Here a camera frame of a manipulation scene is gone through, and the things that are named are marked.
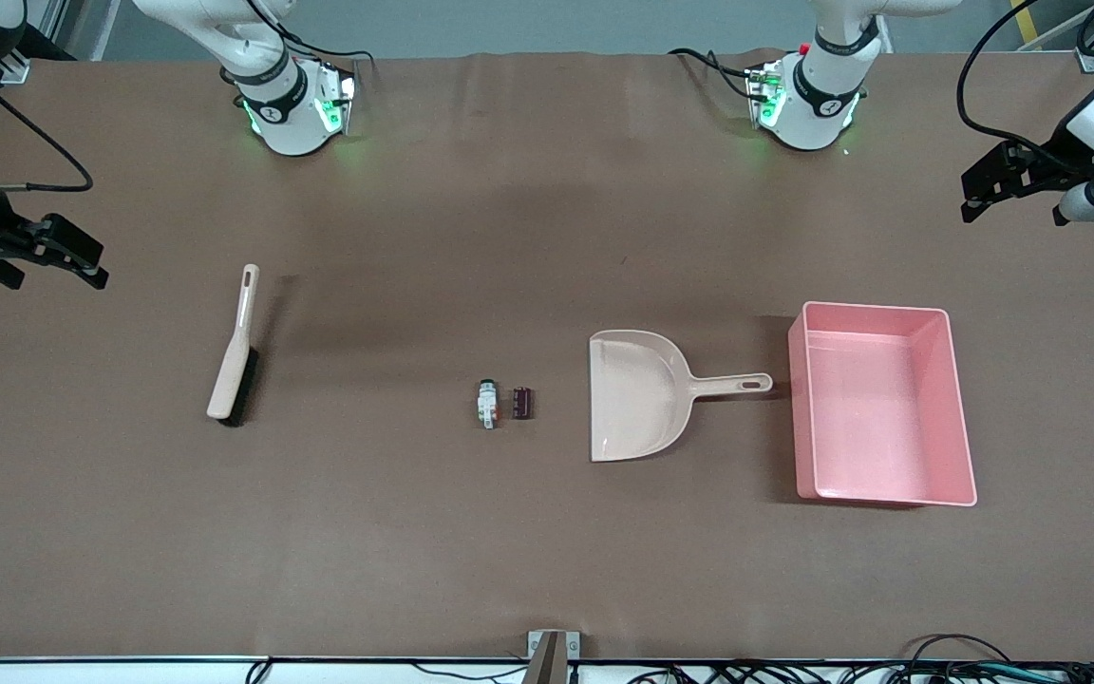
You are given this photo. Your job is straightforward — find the grey metal post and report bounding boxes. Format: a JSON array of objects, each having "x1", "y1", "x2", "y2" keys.
[{"x1": 34, "y1": 0, "x2": 123, "y2": 61}]

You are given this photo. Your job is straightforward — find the black base cable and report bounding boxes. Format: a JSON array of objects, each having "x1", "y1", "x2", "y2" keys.
[
  {"x1": 243, "y1": 0, "x2": 377, "y2": 69},
  {"x1": 668, "y1": 47, "x2": 768, "y2": 102}
]

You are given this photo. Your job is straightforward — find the beige plastic dustpan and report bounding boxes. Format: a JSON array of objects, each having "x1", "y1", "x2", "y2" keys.
[{"x1": 588, "y1": 329, "x2": 774, "y2": 465}]

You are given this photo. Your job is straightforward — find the beige brush black bristles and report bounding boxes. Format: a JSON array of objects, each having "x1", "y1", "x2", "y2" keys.
[{"x1": 206, "y1": 263, "x2": 261, "y2": 428}]

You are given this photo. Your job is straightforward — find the black cable bundle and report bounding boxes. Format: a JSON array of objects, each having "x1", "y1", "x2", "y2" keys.
[{"x1": 623, "y1": 634, "x2": 1094, "y2": 684}]

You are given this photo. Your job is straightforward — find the black left base cable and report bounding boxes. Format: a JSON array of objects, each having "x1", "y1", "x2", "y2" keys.
[{"x1": 668, "y1": 47, "x2": 768, "y2": 102}]

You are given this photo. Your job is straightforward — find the pink plastic bin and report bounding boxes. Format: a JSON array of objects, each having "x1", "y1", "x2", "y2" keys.
[{"x1": 787, "y1": 301, "x2": 978, "y2": 508}]

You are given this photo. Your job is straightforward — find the grey metal bracket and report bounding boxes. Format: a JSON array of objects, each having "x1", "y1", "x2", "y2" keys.
[{"x1": 526, "y1": 630, "x2": 582, "y2": 662}]

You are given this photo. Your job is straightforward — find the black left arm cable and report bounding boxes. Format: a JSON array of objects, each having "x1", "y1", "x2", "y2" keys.
[{"x1": 955, "y1": 0, "x2": 1094, "y2": 178}]

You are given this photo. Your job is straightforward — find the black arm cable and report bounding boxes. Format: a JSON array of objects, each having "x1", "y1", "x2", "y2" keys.
[
  {"x1": 0, "y1": 57, "x2": 95, "y2": 194},
  {"x1": 955, "y1": 0, "x2": 1094, "y2": 178}
]

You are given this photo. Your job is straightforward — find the black right base cable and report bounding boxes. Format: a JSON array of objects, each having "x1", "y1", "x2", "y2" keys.
[{"x1": 243, "y1": 0, "x2": 377, "y2": 69}]

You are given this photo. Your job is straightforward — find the brown table cover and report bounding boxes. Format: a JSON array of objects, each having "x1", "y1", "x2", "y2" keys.
[{"x1": 0, "y1": 49, "x2": 1094, "y2": 663}]

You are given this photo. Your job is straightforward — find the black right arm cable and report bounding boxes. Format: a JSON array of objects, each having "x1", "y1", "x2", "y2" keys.
[{"x1": 0, "y1": 57, "x2": 95, "y2": 194}]

